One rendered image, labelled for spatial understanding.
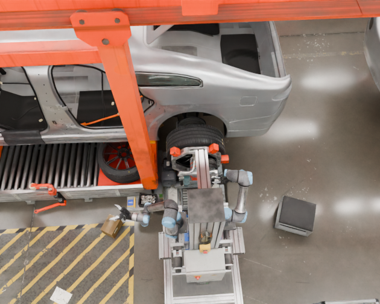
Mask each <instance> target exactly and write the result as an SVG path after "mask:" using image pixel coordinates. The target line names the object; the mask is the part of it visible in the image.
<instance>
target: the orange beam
mask: <svg viewBox="0 0 380 304"><path fill-rule="evenodd" d="M89 63H102V60H101V57H100V54H99V51H98V48H97V46H93V47H92V46H90V45H88V44H87V43H85V42H84V41H82V40H51V41H35V42H4V43H0V67H15V66H44V65H74V64H89Z"/></svg>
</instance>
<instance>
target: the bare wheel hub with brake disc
mask: <svg viewBox="0 0 380 304"><path fill-rule="evenodd" d="M189 124H205V122H204V121H203V120H202V119H199V118H186V119H184V120H182V121H180V122H179V124H178V126H179V125H182V126H184V125H189Z"/></svg>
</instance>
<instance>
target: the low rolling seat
mask: <svg viewBox="0 0 380 304"><path fill-rule="evenodd" d="M316 207H317V205H316V204H314V203H310V202H307V201H303V200H299V199H296V198H292V197H288V196H286V195H284V196H283V197H282V199H281V200H280V202H279V208H278V212H277V218H276V224H275V226H273V228H274V229H277V228H278V229H282V230H286V231H288V232H292V233H296V234H299V235H303V236H307V237H308V236H309V235H310V234H311V233H312V231H313V229H314V220H315V212H316Z"/></svg>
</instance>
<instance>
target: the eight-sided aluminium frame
mask: <svg viewBox="0 0 380 304"><path fill-rule="evenodd" d="M201 149H207V154H208V155H210V156H213V157H216V158H217V160H216V162H217V166H218V167H220V163H221V153H220V152H216V153H215V154H212V153H210V152H209V147H186V148H184V149H182V150H180V155H179V156H178V157H174V156H171V161H172V168H173V169H175V170H178V171H190V168H187V167H185V166H181V165H179V164H177V163H176V160H177V159H179V158H181V157H183V156H185V155H187V154H195V151H191V150H201ZM212 169H215V168H214V167H213V166H209V170H212Z"/></svg>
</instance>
